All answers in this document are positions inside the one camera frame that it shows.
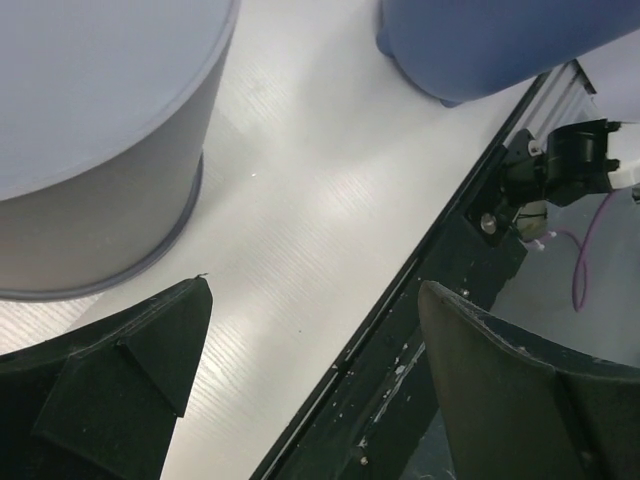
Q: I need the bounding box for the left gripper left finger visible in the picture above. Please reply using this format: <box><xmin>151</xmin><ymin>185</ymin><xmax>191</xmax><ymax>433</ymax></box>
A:
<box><xmin>1</xmin><ymin>276</ymin><xmax>213</xmax><ymax>479</ymax></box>

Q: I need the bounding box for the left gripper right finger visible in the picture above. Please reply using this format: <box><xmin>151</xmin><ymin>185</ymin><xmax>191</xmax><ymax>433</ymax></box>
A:
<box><xmin>418</xmin><ymin>281</ymin><xmax>639</xmax><ymax>479</ymax></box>

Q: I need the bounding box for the grey plastic bucket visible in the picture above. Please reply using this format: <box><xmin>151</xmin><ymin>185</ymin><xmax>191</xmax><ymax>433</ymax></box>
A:
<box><xmin>1</xmin><ymin>1</ymin><xmax>239</xmax><ymax>301</ymax></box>

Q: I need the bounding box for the blue plastic bucket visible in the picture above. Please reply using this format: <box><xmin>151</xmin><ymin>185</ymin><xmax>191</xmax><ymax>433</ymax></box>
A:
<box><xmin>376</xmin><ymin>0</ymin><xmax>639</xmax><ymax>106</ymax></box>

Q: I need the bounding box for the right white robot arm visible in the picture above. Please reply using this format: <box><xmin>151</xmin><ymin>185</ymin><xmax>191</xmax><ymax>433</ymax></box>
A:
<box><xmin>494</xmin><ymin>118</ymin><xmax>639</xmax><ymax>230</ymax></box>

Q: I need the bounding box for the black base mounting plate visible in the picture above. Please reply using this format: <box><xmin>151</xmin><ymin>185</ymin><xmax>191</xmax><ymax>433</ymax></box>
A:
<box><xmin>249</xmin><ymin>127</ymin><xmax>539</xmax><ymax>480</ymax></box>

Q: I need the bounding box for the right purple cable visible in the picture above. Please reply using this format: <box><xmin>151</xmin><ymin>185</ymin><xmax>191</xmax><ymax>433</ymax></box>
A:
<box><xmin>549</xmin><ymin>187</ymin><xmax>624</xmax><ymax>312</ymax></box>

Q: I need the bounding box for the aluminium frame rail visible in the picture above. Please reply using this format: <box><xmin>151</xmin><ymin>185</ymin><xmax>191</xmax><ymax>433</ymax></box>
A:
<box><xmin>504</xmin><ymin>60</ymin><xmax>601</xmax><ymax>147</ymax></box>

